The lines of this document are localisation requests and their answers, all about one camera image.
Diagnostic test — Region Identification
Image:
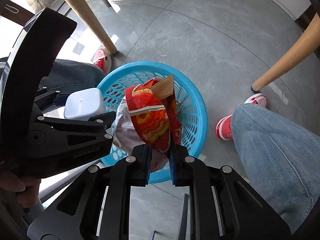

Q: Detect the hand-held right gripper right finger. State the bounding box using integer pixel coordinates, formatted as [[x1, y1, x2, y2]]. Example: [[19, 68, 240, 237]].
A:
[[169, 131, 292, 240]]

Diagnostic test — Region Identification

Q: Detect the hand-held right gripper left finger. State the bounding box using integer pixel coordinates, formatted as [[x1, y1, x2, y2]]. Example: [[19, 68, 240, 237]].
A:
[[27, 144, 152, 240]]

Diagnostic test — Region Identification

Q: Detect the person's right leg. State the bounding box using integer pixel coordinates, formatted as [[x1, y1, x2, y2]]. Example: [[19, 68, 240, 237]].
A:
[[230, 104, 320, 228]]

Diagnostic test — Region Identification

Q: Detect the brown textured cardboard piece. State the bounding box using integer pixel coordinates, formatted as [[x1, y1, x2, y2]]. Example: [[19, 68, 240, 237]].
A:
[[149, 74, 175, 100]]

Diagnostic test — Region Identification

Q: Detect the pale blue square bowl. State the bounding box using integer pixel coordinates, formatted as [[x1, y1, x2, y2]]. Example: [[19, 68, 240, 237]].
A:
[[64, 88, 107, 120]]

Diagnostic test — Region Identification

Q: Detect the pink red shoe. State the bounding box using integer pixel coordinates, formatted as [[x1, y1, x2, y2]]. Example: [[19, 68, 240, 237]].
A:
[[93, 47, 112, 75], [215, 93, 268, 142]]

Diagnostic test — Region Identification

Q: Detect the blue plastic basket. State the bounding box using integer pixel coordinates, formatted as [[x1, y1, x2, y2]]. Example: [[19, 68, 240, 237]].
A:
[[96, 61, 208, 183]]

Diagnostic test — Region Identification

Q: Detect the wooden table leg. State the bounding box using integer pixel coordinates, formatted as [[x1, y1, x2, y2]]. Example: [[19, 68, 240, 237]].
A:
[[47, 0, 119, 55], [251, 12, 320, 92]]

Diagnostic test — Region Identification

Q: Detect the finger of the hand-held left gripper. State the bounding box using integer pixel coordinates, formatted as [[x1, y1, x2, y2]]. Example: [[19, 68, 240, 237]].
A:
[[26, 112, 117, 155], [35, 87, 71, 110]]

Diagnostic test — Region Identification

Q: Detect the person's left hand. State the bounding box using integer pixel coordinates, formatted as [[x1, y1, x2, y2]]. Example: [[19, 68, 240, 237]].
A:
[[0, 170, 40, 208]]

